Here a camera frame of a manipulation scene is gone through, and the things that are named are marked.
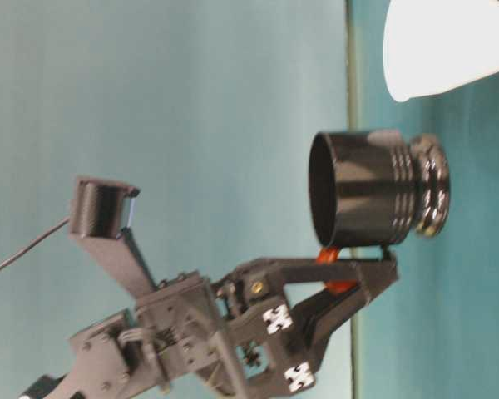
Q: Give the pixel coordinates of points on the blue-green table cloth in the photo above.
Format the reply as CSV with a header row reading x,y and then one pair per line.
x,y
461,299

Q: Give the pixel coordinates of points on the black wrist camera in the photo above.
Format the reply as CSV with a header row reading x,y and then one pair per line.
x,y
100,208

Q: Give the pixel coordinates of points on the white paper cup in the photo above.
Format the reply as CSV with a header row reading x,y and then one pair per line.
x,y
432,41

